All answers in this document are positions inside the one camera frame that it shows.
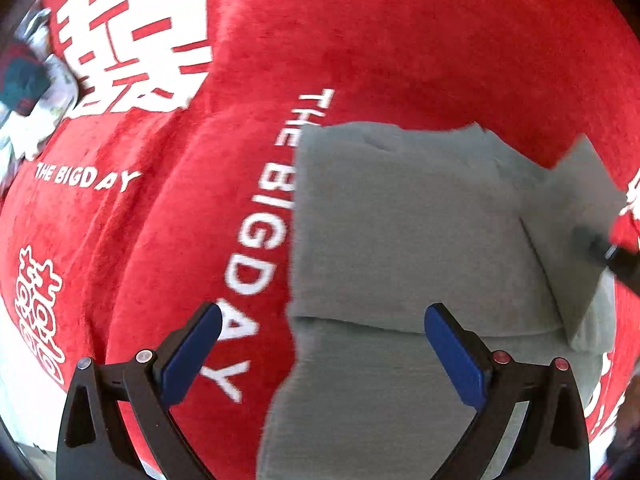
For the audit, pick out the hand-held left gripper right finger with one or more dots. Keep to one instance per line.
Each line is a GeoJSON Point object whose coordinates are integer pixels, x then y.
{"type": "Point", "coordinates": [452, 355]}

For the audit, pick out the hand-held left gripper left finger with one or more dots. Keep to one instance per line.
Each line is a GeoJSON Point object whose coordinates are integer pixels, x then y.
{"type": "Point", "coordinates": [192, 355]}

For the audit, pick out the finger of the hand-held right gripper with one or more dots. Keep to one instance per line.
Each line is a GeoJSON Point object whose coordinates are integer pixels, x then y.
{"type": "Point", "coordinates": [622, 261]}

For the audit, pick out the grey fleece garment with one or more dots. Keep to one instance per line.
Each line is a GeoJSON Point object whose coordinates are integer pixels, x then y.
{"type": "Point", "coordinates": [400, 235]}

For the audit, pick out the colourful crumpled cloth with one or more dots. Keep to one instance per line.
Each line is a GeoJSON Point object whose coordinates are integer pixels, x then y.
{"type": "Point", "coordinates": [25, 80]}

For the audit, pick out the red printed blanket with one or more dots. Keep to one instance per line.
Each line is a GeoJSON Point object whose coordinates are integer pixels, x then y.
{"type": "Point", "coordinates": [375, 35]}

